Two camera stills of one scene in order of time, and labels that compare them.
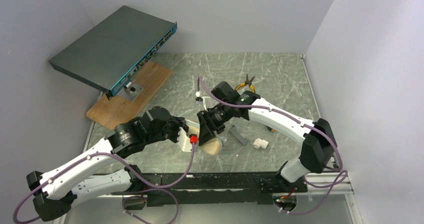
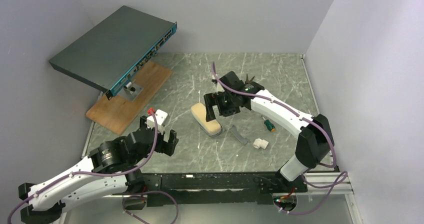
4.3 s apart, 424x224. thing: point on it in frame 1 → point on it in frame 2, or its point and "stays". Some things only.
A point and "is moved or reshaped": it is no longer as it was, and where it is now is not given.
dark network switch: x=109 y=54 stays
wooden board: x=118 y=109 stays
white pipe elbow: x=259 y=143 stays
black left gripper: x=180 y=126 → x=155 y=137
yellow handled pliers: x=247 y=81 stays
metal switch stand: x=130 y=91 stays
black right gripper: x=205 y=123 → x=218 y=101
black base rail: x=215 y=188 stays
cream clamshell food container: x=213 y=147 is moved or reshaped
